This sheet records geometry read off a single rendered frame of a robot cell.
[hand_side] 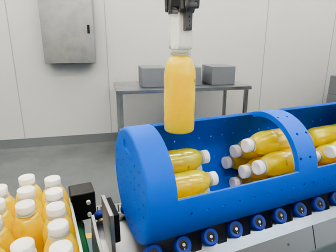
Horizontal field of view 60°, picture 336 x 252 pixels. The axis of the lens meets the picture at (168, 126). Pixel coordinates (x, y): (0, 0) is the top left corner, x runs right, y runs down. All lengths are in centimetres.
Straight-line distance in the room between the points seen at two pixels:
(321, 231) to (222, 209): 41
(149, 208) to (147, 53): 359
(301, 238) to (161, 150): 53
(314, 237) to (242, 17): 382
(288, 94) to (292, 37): 86
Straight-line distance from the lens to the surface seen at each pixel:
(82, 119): 420
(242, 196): 72
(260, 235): 87
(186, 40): 61
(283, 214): 90
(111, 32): 405
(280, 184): 78
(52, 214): 68
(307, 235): 99
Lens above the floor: 143
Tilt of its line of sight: 17 degrees down
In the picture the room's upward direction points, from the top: straight up
